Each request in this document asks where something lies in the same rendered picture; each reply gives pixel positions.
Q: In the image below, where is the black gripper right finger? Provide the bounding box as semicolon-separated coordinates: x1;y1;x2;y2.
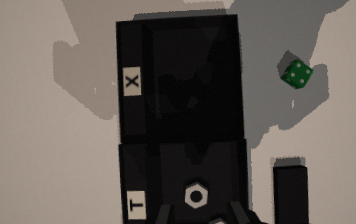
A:
226;202;268;224

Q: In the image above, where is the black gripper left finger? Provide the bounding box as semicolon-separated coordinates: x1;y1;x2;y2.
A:
145;205;175;224

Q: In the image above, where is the green die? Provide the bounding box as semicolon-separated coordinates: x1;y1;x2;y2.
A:
281;59;314;89

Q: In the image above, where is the black rack of three bins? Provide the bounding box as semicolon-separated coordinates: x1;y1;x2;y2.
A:
116;14;249;224

